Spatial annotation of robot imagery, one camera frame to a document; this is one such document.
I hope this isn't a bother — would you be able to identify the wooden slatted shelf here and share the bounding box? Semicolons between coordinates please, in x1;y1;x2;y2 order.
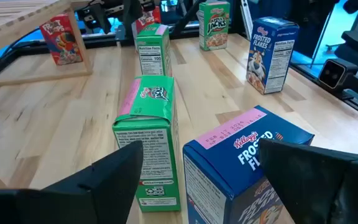
0;0;93;89

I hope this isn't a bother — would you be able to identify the green Apple Jacks cereal box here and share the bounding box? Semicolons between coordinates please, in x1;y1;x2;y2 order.
135;24;173;77
196;1;231;52
112;75;182;213

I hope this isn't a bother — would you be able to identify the red Froot Loops cereal box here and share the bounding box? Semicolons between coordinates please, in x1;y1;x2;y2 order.
39;14;84;66
134;6;162;34

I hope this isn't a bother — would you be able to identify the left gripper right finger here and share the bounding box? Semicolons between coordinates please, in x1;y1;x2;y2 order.
259;138;358;224

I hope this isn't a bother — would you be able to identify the white metal leg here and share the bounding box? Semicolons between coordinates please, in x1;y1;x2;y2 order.
240;0;254;40

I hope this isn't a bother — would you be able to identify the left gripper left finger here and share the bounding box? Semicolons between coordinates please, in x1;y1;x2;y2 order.
0;140;144;224

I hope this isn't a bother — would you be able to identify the black table-level camera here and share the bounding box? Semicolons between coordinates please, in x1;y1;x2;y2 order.
318;58;358;100

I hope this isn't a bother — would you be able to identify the blue Frosted Flakes cereal box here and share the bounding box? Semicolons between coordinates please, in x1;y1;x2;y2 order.
182;105;315;224
246;16;300;95

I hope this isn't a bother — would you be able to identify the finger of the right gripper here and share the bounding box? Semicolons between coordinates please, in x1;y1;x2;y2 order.
122;0;143;32
89;2;112;35

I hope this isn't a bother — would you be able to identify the black aluminium table frame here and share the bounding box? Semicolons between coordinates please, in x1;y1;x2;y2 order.
0;23;358;124

